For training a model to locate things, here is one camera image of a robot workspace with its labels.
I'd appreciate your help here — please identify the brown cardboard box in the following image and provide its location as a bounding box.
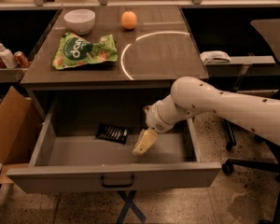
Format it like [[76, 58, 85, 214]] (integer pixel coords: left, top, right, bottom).
[[0, 87, 43, 184]]

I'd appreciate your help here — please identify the folded white cloth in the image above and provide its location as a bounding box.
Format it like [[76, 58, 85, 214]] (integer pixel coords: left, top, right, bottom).
[[200, 50, 231, 63]]

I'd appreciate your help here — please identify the black rxbar chocolate bar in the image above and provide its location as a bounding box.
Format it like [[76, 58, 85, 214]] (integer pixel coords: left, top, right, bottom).
[[95, 123, 128, 144]]

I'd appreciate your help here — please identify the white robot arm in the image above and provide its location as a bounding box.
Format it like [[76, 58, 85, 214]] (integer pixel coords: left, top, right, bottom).
[[133, 77, 280, 156]]

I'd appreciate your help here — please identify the black drawer handle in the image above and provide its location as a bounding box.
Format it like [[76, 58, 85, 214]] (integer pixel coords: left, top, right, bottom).
[[100, 175, 134, 189]]

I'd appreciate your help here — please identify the orange fruit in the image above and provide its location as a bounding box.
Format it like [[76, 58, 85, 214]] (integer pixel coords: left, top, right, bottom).
[[121, 11, 137, 30]]

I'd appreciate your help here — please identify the grey open top drawer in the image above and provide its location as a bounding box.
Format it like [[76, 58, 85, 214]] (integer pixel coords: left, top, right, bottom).
[[7, 90, 220, 193]]

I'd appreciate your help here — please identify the green chip bag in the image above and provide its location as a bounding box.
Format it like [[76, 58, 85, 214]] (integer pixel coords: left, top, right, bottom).
[[52, 32, 118, 70]]

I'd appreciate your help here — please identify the white pump bottle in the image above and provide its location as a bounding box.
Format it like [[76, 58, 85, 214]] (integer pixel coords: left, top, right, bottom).
[[0, 41, 17, 68]]

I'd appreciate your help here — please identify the white bowl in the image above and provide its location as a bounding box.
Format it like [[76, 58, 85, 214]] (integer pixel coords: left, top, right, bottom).
[[63, 9, 95, 35]]

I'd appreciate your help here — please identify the grey side shelf left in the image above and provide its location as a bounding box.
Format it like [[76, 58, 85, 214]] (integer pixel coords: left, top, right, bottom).
[[0, 68, 27, 83]]

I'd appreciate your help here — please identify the grey side shelf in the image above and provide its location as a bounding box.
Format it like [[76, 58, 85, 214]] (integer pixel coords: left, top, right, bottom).
[[206, 56, 274, 77], [0, 68, 27, 83]]

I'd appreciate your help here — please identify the black office chair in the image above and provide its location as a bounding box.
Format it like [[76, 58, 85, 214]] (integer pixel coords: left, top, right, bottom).
[[222, 19, 280, 224]]

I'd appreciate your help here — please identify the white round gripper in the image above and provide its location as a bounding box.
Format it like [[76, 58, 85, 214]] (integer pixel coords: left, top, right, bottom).
[[133, 95, 189, 156]]

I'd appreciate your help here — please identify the grey side shelf right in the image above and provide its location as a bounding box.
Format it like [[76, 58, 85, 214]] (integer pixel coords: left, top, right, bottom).
[[206, 56, 274, 77]]

